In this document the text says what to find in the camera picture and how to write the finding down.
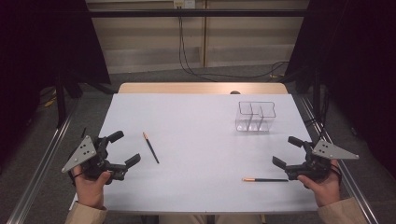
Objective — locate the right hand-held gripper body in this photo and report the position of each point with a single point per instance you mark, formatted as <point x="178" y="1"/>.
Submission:
<point x="331" y="151"/>

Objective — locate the aluminium floor rail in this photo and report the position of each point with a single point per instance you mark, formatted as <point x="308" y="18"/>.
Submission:
<point x="40" y="168"/>
<point x="355" y="189"/>

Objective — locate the dark round table knob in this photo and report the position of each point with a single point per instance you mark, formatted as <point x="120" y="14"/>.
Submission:
<point x="235" y="92"/>

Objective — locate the black pencil orange end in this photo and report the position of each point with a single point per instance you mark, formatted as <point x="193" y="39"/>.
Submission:
<point x="267" y="179"/>
<point x="151" y="148"/>

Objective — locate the wooden table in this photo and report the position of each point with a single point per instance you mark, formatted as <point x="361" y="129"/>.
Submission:
<point x="186" y="88"/>

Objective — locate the clear acrylic pen holder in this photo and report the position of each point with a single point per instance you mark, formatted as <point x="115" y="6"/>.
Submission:
<point x="255" y="119"/>

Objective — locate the small black floor item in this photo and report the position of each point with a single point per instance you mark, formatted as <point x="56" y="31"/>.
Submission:
<point x="83" y="133"/>

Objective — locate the black curtain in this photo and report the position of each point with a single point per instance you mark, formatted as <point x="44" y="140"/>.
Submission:
<point x="37" y="46"/>
<point x="358" y="46"/>

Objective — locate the white wall socket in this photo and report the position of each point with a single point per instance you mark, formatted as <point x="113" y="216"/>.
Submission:
<point x="184" y="3"/>

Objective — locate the yellow floor item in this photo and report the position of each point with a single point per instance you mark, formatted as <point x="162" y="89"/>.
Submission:
<point x="49" y="102"/>

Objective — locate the black horizontal bar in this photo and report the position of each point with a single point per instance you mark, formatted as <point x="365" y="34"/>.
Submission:
<point x="199" y="13"/>

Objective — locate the person's right hand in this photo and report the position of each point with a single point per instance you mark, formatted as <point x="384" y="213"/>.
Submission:
<point x="327" y="190"/>

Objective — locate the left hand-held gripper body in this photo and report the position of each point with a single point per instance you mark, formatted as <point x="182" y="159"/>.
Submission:
<point x="79" y="154"/>

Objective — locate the person's left hand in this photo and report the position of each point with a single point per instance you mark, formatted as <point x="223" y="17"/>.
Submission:
<point x="90" y="190"/>

